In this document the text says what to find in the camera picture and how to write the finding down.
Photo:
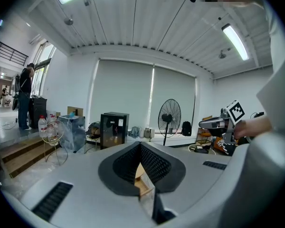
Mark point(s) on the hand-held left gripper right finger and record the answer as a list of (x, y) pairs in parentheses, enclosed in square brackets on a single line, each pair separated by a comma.
[(161, 170)]

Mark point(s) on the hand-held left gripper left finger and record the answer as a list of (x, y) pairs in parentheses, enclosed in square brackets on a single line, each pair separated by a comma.
[(123, 172)]

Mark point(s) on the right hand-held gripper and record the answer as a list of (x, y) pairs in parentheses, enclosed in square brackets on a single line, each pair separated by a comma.
[(236, 111)]

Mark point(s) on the wooden drawer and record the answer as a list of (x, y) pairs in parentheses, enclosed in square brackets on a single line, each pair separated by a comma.
[(145, 189)]

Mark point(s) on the person's right forearm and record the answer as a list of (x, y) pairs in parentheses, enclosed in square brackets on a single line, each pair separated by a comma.
[(261, 126)]

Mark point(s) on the person's right hand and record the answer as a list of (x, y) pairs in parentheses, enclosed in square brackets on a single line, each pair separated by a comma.
[(243, 128)]

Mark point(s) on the black backpack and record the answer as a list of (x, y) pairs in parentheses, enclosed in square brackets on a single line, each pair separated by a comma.
[(186, 128)]

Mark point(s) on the white round basket table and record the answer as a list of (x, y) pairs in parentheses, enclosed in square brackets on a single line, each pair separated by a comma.
[(204, 148)]

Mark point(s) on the striped cloth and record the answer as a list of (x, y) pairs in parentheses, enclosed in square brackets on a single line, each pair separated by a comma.
[(224, 146)]

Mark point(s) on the olive bag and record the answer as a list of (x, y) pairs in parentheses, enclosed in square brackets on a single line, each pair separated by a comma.
[(149, 133)]

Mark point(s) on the blue denim cloth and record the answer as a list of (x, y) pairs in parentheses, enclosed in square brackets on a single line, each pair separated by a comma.
[(135, 132)]

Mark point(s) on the black glass-door mini fridge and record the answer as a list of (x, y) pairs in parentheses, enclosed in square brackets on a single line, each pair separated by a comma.
[(114, 129)]

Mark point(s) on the grey roller blind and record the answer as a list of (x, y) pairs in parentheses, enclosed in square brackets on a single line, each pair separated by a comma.
[(121, 91), (173, 87)]

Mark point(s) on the dark clothes pile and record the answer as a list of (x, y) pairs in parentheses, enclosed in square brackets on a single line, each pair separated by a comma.
[(93, 129)]

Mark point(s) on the plastic-wrapped grey box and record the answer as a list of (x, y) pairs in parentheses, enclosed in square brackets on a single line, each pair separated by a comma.
[(72, 132)]

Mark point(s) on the grey ceiling dome fixture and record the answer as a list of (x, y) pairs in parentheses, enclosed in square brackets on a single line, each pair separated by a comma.
[(222, 55), (69, 21)]

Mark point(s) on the person's white shirt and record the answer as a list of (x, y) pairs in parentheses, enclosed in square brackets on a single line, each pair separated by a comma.
[(278, 91)]

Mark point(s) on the cardboard box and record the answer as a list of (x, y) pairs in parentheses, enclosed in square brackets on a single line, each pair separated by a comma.
[(72, 110)]

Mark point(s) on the red-capped water jug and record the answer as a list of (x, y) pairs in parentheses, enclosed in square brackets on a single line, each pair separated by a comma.
[(52, 118), (42, 126)]

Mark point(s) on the wooden steps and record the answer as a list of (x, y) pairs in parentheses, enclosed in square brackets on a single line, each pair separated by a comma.
[(23, 155)]

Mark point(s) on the black cabinet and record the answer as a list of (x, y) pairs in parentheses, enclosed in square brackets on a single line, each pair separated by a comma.
[(39, 110)]

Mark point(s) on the glass window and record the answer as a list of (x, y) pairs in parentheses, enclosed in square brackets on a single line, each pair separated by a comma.
[(44, 56)]

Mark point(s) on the black railing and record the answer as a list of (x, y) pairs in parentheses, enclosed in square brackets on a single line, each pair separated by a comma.
[(4, 45)]

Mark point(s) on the black pedestal fan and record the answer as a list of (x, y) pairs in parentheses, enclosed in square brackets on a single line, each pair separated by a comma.
[(167, 117)]

